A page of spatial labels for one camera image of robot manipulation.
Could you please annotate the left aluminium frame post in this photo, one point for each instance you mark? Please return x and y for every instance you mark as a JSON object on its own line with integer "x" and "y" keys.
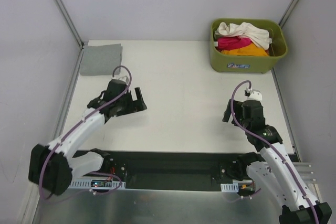
{"x": 69, "y": 22}

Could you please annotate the grey t shirt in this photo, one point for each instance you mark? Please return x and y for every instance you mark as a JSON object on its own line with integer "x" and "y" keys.
{"x": 100, "y": 60}

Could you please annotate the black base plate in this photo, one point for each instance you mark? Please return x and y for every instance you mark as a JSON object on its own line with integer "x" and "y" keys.
{"x": 176, "y": 171}

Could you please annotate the aluminium rail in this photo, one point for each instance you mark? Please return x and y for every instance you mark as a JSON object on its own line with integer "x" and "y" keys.
{"x": 306, "y": 172}

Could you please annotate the right white cable duct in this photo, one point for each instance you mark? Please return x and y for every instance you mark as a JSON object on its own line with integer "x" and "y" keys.
{"x": 230, "y": 188}

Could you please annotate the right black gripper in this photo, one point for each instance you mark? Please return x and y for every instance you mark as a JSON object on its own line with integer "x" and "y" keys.
{"x": 237, "y": 114}

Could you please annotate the green plastic bin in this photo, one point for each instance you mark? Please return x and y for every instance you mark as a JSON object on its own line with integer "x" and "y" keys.
{"x": 248, "y": 64}

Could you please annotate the white t shirt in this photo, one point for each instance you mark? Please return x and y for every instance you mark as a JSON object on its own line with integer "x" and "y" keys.
{"x": 260, "y": 37}

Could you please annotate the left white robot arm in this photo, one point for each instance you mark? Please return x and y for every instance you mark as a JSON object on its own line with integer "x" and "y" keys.
{"x": 53, "y": 166}

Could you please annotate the left white cable duct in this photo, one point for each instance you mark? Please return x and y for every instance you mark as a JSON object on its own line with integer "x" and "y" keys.
{"x": 96, "y": 184}

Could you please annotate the white cable duct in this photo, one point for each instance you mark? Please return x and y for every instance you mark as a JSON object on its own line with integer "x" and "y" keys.
{"x": 96, "y": 184}
{"x": 230, "y": 188}

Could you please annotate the orange t shirt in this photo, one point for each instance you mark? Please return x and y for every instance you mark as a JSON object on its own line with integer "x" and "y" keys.
{"x": 250, "y": 50}

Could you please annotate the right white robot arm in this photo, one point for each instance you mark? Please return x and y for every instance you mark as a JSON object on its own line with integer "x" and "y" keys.
{"x": 271, "y": 168}

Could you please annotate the pink t shirt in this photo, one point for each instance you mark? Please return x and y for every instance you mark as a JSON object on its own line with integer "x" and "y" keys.
{"x": 231, "y": 43}

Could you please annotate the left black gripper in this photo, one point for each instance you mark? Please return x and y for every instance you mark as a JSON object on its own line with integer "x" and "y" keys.
{"x": 132, "y": 103}

